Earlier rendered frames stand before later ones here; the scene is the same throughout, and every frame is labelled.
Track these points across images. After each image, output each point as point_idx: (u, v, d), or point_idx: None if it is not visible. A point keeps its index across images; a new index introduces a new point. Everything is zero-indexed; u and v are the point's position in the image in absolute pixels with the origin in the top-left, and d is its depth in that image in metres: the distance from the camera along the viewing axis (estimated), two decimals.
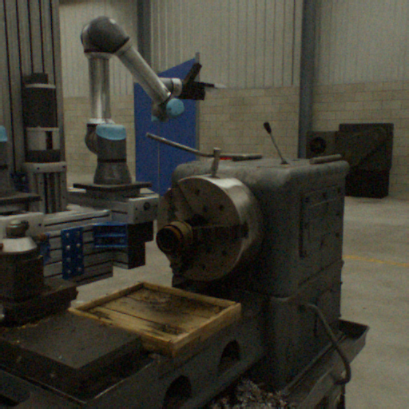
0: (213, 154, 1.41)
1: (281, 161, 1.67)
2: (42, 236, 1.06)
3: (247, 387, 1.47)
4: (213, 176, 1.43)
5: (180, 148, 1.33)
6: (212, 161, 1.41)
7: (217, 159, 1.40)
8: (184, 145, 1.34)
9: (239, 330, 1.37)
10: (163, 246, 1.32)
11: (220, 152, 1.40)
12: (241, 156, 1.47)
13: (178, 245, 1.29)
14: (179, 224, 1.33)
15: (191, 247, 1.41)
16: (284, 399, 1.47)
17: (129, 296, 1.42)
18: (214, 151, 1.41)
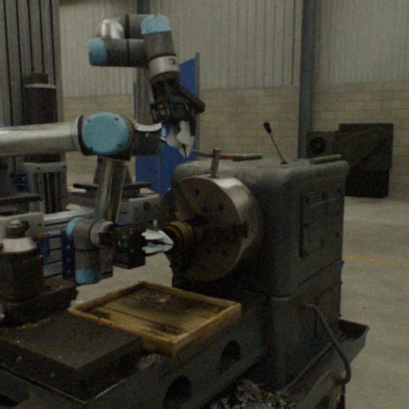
0: (213, 154, 1.41)
1: (281, 161, 1.67)
2: (42, 236, 1.06)
3: (247, 387, 1.47)
4: (213, 176, 1.43)
5: None
6: (212, 161, 1.41)
7: (217, 159, 1.40)
8: None
9: (239, 330, 1.37)
10: None
11: (220, 152, 1.40)
12: (241, 156, 1.47)
13: (178, 245, 1.29)
14: (179, 224, 1.33)
15: (191, 247, 1.41)
16: (284, 399, 1.47)
17: (129, 296, 1.42)
18: (214, 151, 1.41)
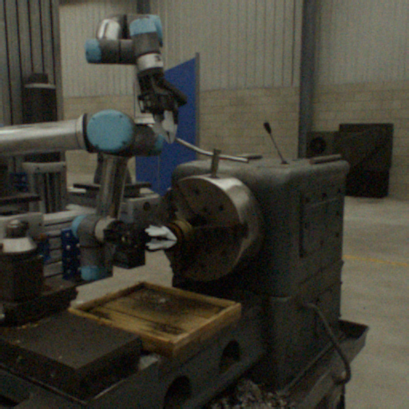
0: None
1: (281, 161, 1.67)
2: (42, 236, 1.06)
3: (247, 387, 1.47)
4: (215, 176, 1.43)
5: (176, 141, 1.44)
6: (212, 160, 1.42)
7: (214, 158, 1.40)
8: (181, 140, 1.44)
9: (239, 330, 1.37)
10: None
11: (216, 152, 1.40)
12: (248, 162, 1.38)
13: (178, 243, 1.29)
14: (180, 222, 1.33)
15: (191, 247, 1.41)
16: (284, 399, 1.47)
17: (129, 296, 1.42)
18: (218, 152, 1.42)
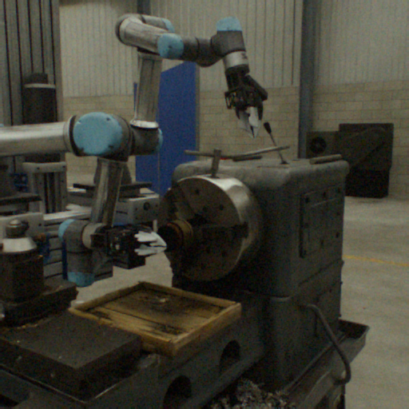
0: (219, 156, 1.40)
1: (281, 161, 1.67)
2: (42, 236, 1.06)
3: (247, 387, 1.47)
4: (212, 176, 1.42)
5: (256, 152, 1.46)
6: (219, 162, 1.42)
7: (215, 157, 1.42)
8: (253, 150, 1.44)
9: (239, 330, 1.37)
10: None
11: (214, 151, 1.41)
12: (184, 153, 1.37)
13: (178, 242, 1.29)
14: (180, 222, 1.33)
15: (191, 247, 1.41)
16: (284, 399, 1.47)
17: (129, 296, 1.42)
18: (218, 152, 1.40)
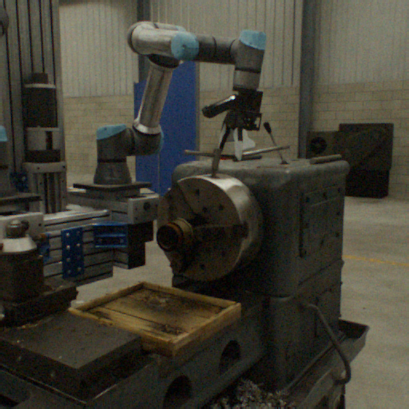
0: (219, 156, 1.40)
1: (281, 161, 1.67)
2: (42, 236, 1.06)
3: (247, 387, 1.47)
4: (212, 176, 1.42)
5: (256, 152, 1.46)
6: (219, 162, 1.42)
7: (215, 157, 1.42)
8: (253, 150, 1.44)
9: (239, 330, 1.37)
10: (163, 244, 1.33)
11: (214, 151, 1.41)
12: (184, 153, 1.37)
13: (178, 242, 1.29)
14: (180, 222, 1.33)
15: (191, 247, 1.41)
16: (284, 399, 1.47)
17: (129, 296, 1.42)
18: (218, 152, 1.40)
